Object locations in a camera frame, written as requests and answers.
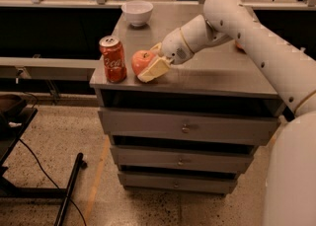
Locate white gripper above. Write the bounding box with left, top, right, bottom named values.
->
left=137, top=28, right=194, bottom=83

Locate red apple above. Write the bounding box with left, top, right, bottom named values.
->
left=131, top=50, right=155, bottom=75

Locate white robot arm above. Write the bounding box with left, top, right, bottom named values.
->
left=134, top=0, right=316, bottom=226

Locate red coke can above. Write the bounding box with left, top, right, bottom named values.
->
left=99, top=36, right=126, bottom=83

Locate white bowl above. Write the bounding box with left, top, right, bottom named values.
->
left=121, top=0, right=153, bottom=27

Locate grey drawer cabinet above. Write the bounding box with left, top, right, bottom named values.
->
left=89, top=3, right=286, bottom=195

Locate black floor cable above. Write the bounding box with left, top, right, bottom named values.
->
left=19, top=138, right=88, bottom=226

